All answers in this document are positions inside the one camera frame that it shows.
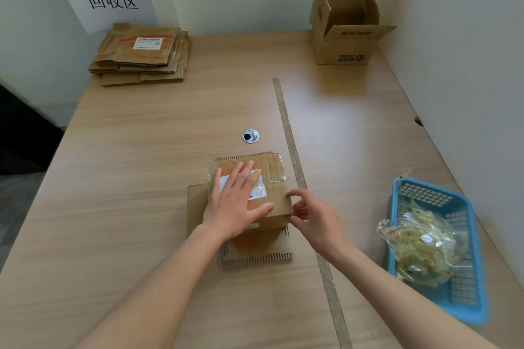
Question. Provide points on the person's left hand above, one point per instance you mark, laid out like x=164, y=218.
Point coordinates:
x=229, y=213

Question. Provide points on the person's right hand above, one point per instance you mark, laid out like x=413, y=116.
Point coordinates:
x=323, y=226

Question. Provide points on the person's left thumb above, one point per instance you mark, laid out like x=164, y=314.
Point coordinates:
x=262, y=209

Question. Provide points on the person's left little finger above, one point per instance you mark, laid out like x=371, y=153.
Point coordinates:
x=228, y=182

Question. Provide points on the person's right thumb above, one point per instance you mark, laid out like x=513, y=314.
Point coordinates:
x=299, y=220

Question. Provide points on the person's left middle finger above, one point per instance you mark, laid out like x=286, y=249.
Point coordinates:
x=248, y=181

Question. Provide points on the taped cardboard box with label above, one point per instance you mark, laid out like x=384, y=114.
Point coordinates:
x=272, y=181

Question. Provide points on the person's right forearm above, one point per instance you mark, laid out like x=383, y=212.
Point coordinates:
x=393, y=299

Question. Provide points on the person's left forearm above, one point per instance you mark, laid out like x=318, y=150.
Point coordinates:
x=155, y=295

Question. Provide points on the crumpled clear tape wad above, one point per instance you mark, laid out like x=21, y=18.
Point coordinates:
x=421, y=244

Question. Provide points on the stack of flattened cardboard boxes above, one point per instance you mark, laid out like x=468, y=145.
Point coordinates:
x=141, y=56

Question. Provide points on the blue plastic basket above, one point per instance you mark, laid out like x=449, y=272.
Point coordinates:
x=462, y=213

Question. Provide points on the open empty cardboard box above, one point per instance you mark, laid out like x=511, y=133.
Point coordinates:
x=344, y=34

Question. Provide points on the black furniture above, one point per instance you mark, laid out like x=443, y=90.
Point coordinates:
x=24, y=132

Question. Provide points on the small dark wall fitting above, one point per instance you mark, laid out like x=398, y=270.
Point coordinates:
x=418, y=121

